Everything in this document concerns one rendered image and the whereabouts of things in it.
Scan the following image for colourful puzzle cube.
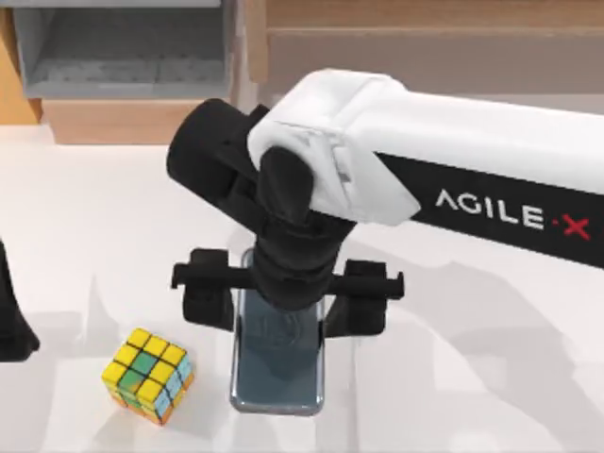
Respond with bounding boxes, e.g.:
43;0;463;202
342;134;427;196
101;327;195;428

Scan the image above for dark grey smartphone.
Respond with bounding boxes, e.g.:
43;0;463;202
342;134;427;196
228;247;328;419

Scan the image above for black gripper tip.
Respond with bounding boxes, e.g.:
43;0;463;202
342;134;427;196
0;240;42;365

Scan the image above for pale wooden drawer front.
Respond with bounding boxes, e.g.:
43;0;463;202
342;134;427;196
42;95;238;146

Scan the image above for wooden cupboard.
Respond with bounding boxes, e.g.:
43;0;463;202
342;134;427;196
0;0;604;127

